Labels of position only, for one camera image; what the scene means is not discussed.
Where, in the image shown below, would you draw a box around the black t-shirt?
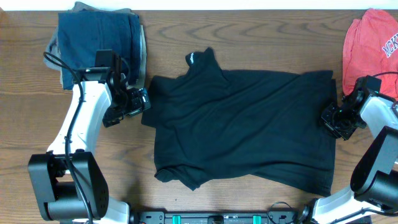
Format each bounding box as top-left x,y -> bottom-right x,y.
142,49 -> 336,197

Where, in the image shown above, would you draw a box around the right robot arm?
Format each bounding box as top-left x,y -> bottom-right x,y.
294,75 -> 397,224

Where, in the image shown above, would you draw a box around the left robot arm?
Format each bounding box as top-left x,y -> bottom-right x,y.
28,50 -> 150,223

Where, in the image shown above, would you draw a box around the red printed t-shirt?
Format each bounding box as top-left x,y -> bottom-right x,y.
342,9 -> 397,99

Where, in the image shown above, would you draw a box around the folded navy blue trousers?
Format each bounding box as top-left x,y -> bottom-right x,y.
58,11 -> 141,85

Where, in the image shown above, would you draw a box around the folded khaki beige trousers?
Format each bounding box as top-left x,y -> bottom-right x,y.
44,1 -> 147,90

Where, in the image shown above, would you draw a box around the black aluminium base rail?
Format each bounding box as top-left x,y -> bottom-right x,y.
129,209 -> 298,224

